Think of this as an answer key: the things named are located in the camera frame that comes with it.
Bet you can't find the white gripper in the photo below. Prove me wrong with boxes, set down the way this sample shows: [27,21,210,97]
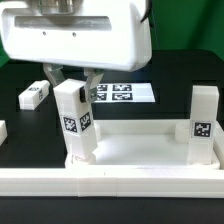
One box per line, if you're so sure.
[0,0,152,103]

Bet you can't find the white desk tabletop tray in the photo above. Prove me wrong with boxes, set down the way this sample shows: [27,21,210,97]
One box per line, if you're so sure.
[64,119,222,170]

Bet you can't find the white block at left edge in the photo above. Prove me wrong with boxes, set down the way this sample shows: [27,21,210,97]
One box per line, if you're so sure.
[0,120,7,146]

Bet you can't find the white marker base plate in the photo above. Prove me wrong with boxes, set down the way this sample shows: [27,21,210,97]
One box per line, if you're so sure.
[96,83,155,103]

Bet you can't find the white L-shaped fence wall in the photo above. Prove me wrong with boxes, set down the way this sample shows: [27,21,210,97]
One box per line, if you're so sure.
[0,126,224,198]

